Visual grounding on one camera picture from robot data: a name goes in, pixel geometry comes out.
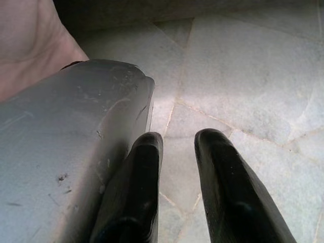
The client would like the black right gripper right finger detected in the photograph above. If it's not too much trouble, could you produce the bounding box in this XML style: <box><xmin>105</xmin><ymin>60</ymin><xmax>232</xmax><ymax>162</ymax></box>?
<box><xmin>194</xmin><ymin>128</ymin><xmax>297</xmax><ymax>243</ymax></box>

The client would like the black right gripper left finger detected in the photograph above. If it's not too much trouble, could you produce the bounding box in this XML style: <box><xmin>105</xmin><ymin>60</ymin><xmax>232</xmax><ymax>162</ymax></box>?
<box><xmin>90</xmin><ymin>132</ymin><xmax>164</xmax><ymax>243</ymax></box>

